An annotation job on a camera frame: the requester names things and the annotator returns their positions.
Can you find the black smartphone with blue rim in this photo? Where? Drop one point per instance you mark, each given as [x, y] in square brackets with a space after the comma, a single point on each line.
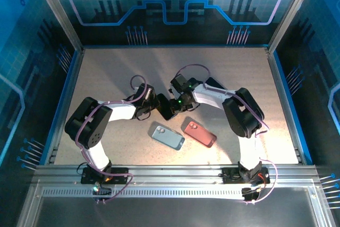
[165, 108]

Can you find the blue-grey phone case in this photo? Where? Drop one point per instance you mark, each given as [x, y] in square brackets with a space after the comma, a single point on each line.
[167, 138]

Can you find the red phone case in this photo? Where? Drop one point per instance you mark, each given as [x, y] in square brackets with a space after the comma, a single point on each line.
[199, 134]

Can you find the black smartphone with pink rim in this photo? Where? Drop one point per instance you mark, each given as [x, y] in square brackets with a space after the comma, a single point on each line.
[216, 83]

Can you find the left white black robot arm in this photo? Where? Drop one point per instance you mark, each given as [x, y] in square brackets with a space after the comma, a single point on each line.
[119, 112]

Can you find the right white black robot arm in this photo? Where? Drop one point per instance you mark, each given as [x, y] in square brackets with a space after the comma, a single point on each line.
[212, 95]

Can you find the steel sheet plate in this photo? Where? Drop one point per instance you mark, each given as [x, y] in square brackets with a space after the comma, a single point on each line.
[172, 213]

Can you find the thin aluminium cross rail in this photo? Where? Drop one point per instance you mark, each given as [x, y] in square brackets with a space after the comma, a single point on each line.
[172, 47]

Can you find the wide aluminium mounting rail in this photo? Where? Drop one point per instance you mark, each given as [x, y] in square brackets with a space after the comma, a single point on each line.
[172, 172]

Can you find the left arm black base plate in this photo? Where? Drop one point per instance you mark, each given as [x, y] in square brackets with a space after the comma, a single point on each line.
[122, 174]

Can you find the aluminium side rail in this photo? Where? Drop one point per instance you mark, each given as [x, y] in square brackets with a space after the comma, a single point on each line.
[75, 72]
[278, 78]

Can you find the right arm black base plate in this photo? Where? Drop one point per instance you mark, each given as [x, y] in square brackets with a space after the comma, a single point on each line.
[228, 176]

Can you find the aluminium frame post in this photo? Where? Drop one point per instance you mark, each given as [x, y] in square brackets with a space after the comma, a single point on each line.
[290, 11]
[61, 17]

